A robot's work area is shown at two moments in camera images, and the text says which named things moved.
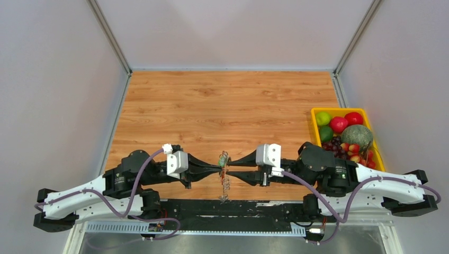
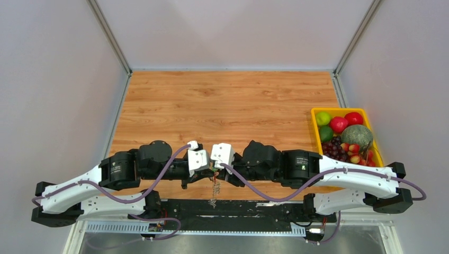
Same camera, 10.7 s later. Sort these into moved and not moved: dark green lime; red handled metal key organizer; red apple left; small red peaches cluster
Moved: red handled metal key organizer
Not moved: dark green lime; small red peaches cluster; red apple left
